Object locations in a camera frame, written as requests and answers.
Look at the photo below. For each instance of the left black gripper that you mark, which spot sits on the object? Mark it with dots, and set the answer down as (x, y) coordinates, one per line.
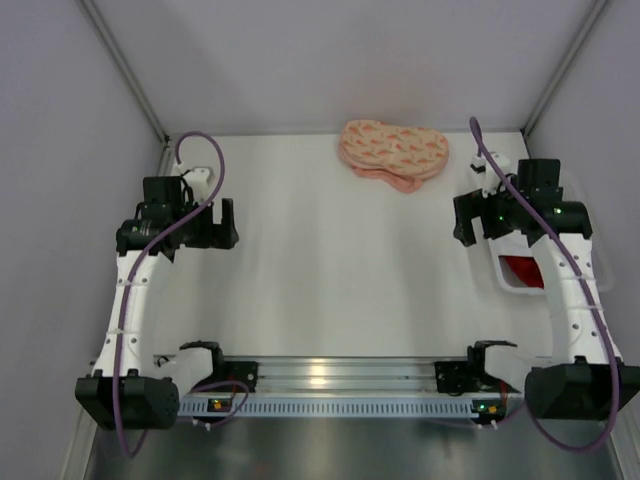
(220, 226)

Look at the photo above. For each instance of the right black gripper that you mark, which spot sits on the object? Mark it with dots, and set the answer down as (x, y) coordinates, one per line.
(470, 220)

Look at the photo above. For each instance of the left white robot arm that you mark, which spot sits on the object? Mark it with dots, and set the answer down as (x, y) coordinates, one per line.
(143, 269)

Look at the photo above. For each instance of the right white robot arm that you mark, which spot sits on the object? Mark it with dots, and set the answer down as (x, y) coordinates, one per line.
(581, 379)

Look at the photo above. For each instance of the red bra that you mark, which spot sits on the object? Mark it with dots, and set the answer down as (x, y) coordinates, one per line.
(526, 270)

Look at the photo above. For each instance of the stacked pink laundry bags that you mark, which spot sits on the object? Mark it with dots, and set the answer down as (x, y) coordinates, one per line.
(403, 157)

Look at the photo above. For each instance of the white plastic basket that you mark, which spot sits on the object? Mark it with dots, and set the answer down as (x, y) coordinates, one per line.
(515, 245)

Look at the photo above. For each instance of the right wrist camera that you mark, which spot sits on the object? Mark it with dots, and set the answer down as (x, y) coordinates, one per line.
(485, 176)

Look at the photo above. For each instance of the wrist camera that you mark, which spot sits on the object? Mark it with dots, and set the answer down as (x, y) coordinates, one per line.
(199, 179)
(485, 176)

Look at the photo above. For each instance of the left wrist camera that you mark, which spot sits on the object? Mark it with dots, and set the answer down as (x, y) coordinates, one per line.
(199, 179)

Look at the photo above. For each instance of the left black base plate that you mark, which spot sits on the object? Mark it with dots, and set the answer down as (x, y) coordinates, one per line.
(244, 371)

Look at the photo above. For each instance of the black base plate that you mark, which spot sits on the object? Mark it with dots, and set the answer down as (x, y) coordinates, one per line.
(453, 378)
(244, 371)

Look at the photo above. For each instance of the aluminium mounting rail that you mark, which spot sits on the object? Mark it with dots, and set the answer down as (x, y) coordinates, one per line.
(340, 372)

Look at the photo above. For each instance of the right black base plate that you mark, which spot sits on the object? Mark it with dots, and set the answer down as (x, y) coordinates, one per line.
(453, 378)

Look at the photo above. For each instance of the perforated cable duct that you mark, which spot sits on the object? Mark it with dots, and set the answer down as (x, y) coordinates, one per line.
(269, 406)

